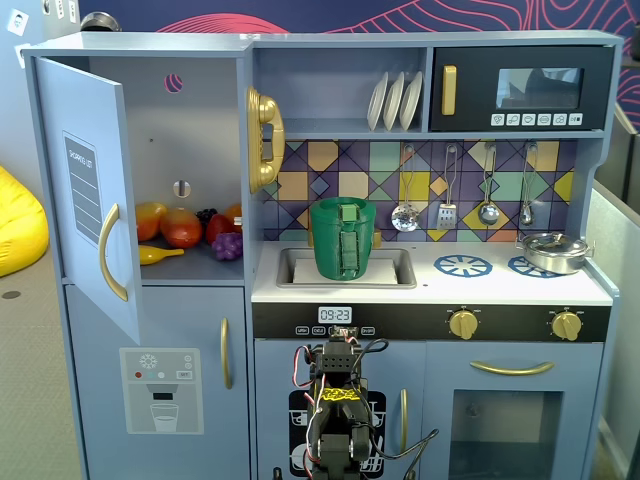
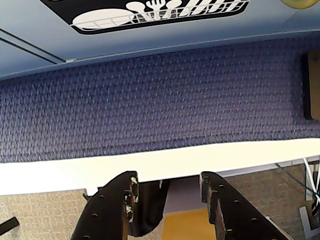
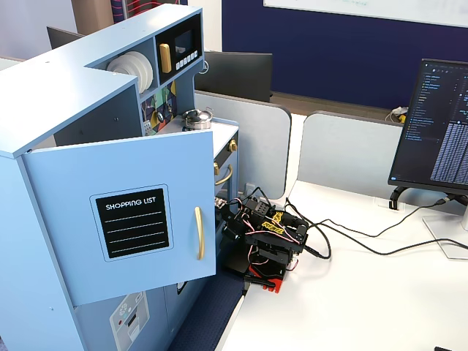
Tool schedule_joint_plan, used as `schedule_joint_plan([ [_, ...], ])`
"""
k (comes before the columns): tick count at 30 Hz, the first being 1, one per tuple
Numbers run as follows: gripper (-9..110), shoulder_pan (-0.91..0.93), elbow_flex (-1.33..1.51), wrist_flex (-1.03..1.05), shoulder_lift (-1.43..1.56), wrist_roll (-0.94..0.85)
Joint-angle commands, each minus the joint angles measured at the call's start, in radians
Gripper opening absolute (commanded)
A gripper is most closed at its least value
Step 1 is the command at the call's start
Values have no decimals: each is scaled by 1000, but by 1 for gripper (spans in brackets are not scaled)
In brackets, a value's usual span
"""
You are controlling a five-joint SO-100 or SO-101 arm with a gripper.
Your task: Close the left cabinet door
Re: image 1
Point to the blue wooden toy kitchen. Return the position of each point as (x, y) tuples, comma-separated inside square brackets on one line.
[(500, 40)]

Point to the dark toy blackberry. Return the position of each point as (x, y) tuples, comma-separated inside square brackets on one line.
[(205, 216)]

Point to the red toy strawberry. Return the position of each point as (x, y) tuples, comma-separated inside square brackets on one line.
[(217, 228)]

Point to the orange toy fruit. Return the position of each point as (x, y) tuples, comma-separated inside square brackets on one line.
[(234, 212)]

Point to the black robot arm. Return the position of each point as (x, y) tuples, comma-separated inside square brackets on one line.
[(340, 400)]

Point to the metal toy ladle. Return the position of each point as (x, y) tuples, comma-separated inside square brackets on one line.
[(488, 214)]

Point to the blue dishwasher door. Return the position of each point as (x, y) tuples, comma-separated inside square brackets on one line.
[(400, 365)]

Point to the metal toy whisk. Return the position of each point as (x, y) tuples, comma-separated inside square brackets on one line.
[(526, 215)]

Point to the white toy plate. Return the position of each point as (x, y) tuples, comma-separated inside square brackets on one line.
[(395, 102), (412, 100), (376, 102)]

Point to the shiny metal dome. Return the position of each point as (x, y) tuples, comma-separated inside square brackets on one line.
[(99, 21)]

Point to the green plastic cup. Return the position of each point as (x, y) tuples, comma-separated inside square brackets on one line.
[(325, 240)]

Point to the grey toy sink basin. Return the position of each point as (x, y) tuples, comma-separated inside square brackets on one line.
[(400, 281)]

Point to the yellow toy banana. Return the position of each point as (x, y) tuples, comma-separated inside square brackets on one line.
[(155, 255)]

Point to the yellow beanbag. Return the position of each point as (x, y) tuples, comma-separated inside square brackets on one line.
[(20, 225)]

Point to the grey partition panel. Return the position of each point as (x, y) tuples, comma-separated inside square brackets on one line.
[(617, 250)]

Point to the orange toy mango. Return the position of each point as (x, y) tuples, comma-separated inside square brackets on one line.
[(180, 230), (149, 220)]

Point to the purple toy grapes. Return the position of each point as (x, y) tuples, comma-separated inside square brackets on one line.
[(227, 247)]

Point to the gold stove knob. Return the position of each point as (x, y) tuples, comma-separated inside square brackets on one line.
[(463, 324), (566, 326)]

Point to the gold toy telephone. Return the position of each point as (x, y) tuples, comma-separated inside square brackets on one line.
[(267, 107)]

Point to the blue fridge door with dispenser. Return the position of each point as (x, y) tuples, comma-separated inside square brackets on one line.
[(175, 320)]

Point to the metal toy slotted spatula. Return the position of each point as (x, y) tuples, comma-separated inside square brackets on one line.
[(446, 217)]

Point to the gold toy faucet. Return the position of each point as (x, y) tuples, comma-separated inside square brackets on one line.
[(376, 240)]

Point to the digital clock display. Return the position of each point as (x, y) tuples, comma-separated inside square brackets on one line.
[(335, 314)]

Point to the white square tag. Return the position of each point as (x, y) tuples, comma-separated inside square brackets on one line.
[(17, 21)]

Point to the black toy microwave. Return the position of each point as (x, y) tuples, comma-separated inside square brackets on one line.
[(470, 60)]

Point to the metal toy slotted skimmer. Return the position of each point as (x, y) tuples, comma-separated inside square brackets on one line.
[(404, 218)]

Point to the blue oven door with window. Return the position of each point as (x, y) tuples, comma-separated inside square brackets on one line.
[(440, 370)]

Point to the blue cabinet door with list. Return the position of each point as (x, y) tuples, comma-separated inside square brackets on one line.
[(60, 110)]

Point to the steel toy pot with lid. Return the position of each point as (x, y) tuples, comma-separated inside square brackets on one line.
[(555, 255)]

